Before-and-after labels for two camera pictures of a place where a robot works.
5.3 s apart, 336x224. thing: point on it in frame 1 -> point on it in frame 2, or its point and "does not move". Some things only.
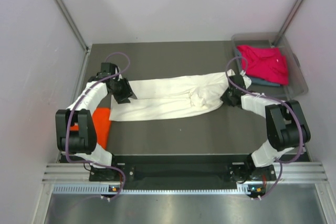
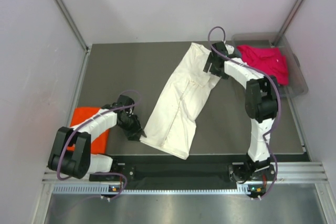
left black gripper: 127,92 -> 132,134
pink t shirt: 265,63 does not move
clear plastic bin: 297,83 does not move
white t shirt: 161,95 -> 172,128
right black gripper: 223,98 -> 212,61
